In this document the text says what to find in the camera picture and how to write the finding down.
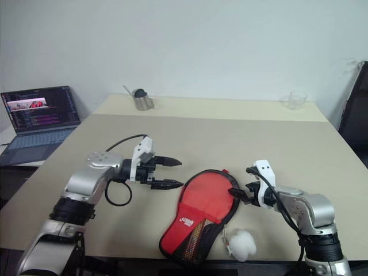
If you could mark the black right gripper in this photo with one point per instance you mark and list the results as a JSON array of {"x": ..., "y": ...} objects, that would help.
[{"x": 253, "y": 195}]

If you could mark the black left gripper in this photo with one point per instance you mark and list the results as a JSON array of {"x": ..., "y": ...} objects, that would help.
[{"x": 146, "y": 172}]

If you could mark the red black paddle case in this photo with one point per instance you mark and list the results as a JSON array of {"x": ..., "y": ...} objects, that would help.
[{"x": 204, "y": 198}]

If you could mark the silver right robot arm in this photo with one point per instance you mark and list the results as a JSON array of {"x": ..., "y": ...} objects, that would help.
[{"x": 313, "y": 212}]

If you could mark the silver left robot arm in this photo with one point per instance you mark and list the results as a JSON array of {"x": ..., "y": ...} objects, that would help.
[{"x": 83, "y": 184}]

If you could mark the stainless steel pitcher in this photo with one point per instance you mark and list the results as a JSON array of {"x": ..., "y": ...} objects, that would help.
[{"x": 145, "y": 104}]

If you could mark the black round item in pitcher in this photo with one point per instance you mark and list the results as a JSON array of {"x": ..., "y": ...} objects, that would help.
[{"x": 141, "y": 93}]

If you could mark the thin metal stick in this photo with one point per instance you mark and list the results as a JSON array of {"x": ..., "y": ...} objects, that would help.
[{"x": 128, "y": 89}]

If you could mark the clear glass cup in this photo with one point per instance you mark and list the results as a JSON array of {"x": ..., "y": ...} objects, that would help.
[{"x": 294, "y": 102}]

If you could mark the black office chair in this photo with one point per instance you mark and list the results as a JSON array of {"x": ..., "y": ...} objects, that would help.
[{"x": 355, "y": 120}]

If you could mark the open grey laptop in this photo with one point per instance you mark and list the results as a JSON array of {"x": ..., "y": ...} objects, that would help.
[{"x": 40, "y": 109}]

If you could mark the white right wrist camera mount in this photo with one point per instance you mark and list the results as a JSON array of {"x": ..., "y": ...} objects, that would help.
[{"x": 266, "y": 178}]

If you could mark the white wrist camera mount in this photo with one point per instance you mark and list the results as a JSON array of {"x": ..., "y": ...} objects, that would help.
[
  {"x": 266, "y": 178},
  {"x": 145, "y": 148}
]

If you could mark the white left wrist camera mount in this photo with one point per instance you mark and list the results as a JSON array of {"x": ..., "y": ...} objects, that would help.
[{"x": 145, "y": 148}]

